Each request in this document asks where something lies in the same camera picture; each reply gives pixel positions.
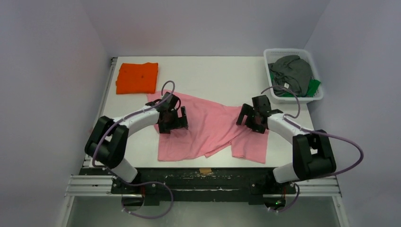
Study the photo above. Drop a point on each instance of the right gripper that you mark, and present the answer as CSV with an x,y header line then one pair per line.
x,y
249,116

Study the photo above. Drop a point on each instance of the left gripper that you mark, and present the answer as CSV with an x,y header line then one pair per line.
x,y
164,128

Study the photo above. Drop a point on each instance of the pink t shirt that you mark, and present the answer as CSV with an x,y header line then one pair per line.
x,y
212,128

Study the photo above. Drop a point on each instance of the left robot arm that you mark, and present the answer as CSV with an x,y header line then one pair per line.
x,y
108,140

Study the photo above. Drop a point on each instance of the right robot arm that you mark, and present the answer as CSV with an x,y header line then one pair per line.
x,y
312,154

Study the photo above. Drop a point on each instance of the brown tape piece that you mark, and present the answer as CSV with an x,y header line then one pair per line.
x,y
205,171

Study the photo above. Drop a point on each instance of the grey t shirt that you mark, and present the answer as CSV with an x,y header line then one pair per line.
x,y
289,66

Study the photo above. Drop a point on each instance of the folded orange t shirt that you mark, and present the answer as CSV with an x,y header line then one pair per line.
x,y
137,78

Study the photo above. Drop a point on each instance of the white plastic basket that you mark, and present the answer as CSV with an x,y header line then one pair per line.
x,y
272,55

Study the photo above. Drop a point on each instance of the green t shirt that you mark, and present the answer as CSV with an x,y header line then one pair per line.
x,y
303,88

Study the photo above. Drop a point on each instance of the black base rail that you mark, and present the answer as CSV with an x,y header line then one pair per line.
x,y
146,176

